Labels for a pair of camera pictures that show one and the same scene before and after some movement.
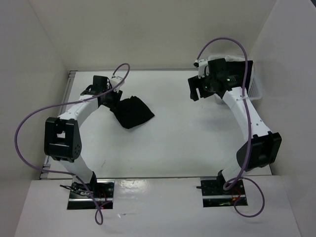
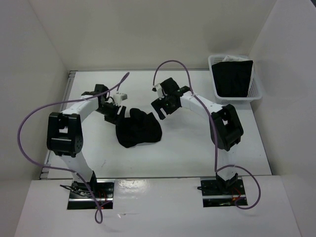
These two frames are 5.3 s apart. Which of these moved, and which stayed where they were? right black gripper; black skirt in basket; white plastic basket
Moved: right black gripper
Stayed: black skirt in basket; white plastic basket
